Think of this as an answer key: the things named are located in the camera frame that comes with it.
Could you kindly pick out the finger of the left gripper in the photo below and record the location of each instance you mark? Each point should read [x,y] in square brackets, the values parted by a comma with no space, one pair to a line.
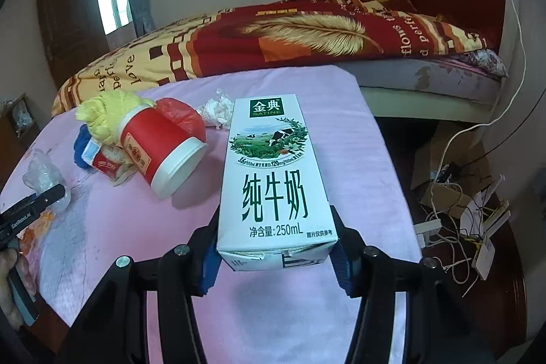
[34,204]

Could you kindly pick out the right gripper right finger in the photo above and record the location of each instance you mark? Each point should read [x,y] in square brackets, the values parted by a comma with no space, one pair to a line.
[438,327]

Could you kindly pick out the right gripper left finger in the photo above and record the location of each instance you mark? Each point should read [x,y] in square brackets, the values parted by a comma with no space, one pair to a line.
[112,325]

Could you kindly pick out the clear plastic bag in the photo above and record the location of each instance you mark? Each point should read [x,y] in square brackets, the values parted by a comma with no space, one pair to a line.
[42,174]

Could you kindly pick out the green white milk carton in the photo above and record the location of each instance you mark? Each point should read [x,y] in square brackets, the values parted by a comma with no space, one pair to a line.
[274,212]

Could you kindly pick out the blue cloth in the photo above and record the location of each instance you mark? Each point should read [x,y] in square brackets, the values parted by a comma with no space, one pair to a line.
[79,146]

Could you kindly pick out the red white drink carton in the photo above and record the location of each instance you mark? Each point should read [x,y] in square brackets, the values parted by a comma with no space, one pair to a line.
[109,160]

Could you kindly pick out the yellow cloth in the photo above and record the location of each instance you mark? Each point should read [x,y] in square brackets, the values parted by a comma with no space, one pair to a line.
[103,113]

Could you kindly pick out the red paper cup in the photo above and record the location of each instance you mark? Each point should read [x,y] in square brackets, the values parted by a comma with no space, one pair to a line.
[164,153]

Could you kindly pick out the red plastic bag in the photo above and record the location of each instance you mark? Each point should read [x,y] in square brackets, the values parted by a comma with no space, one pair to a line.
[182,115]

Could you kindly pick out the white tissue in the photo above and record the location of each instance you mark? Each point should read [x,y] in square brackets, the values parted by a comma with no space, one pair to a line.
[217,112]

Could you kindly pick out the white power strip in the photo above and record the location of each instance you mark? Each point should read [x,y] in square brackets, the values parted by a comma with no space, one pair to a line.
[424,231]

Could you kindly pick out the cardboard box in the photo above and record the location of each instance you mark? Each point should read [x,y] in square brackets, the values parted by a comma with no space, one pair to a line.
[449,174]

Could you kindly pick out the brown wooden door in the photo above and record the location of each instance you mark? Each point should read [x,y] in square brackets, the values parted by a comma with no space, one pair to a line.
[72,35]

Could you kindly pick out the floral pillow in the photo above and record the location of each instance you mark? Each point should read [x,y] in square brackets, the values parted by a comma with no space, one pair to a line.
[484,59]

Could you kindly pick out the red yellow quilt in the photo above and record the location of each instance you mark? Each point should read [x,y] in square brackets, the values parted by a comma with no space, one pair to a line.
[288,33]

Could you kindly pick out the bed with red headboard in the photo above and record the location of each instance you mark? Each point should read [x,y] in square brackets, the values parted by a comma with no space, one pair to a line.
[430,85]

